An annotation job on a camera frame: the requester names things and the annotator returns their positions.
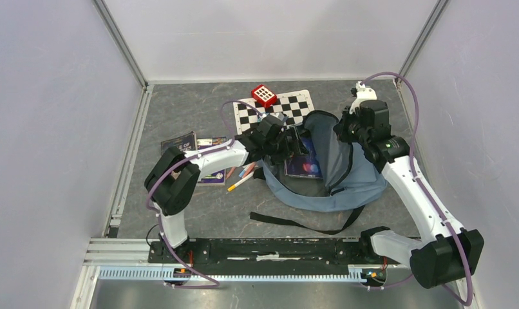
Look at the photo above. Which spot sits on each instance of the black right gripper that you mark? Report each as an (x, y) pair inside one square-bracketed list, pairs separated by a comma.
[(340, 128)]

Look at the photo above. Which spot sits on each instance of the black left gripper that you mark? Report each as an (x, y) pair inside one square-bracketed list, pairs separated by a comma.
[(279, 159)]

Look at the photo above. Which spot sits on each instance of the dark blue barcode book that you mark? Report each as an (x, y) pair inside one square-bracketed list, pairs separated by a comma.
[(305, 165)]

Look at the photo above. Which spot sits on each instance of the blue student backpack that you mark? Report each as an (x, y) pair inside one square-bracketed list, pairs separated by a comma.
[(348, 180)]

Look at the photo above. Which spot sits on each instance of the purple cover book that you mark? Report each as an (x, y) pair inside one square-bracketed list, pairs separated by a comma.
[(218, 177)]

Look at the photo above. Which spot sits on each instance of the Tale of Two Cities book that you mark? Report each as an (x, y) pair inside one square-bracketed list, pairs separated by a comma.
[(184, 143)]

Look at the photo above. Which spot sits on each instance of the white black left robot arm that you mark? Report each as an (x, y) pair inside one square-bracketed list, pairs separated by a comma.
[(171, 183)]

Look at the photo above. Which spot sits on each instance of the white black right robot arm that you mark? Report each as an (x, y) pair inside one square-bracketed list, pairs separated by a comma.
[(446, 251)]

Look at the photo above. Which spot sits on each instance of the yellow tipped pencil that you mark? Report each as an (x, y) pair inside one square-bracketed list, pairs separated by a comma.
[(238, 183)]

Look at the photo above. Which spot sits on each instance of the black white checkerboard mat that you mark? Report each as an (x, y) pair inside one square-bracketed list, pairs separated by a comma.
[(295, 105)]

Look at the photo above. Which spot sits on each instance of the orange pencil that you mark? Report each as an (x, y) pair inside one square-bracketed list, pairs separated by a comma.
[(231, 171)]

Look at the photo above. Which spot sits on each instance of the red calculator toy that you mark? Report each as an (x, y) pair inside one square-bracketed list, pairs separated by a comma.
[(264, 96)]

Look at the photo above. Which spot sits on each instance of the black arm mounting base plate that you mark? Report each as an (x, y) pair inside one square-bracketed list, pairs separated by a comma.
[(266, 256)]

